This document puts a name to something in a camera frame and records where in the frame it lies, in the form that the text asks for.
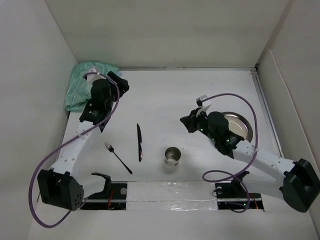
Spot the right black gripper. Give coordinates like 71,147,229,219
180,107,218,142

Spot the green patterned cloth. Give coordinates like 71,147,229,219
63,61,122,113

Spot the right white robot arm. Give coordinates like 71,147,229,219
180,108,320,213

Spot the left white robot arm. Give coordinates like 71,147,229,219
37,71,130,211

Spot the stainless steel cup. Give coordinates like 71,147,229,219
163,146,182,174

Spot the stainless steel plate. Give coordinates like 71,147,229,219
222,111,253,142

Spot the black table knife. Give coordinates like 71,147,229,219
136,123,143,162

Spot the dark metal fork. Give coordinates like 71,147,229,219
104,142,133,175

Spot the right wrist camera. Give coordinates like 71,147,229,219
196,95,212,117

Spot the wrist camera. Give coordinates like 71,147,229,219
196,95,212,117
83,66,105,84

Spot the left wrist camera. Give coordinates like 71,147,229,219
83,66,105,84

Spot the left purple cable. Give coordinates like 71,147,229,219
28,71,121,228

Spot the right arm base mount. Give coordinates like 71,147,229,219
211,182,265,212

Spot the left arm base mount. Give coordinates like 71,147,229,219
80,181,128,211

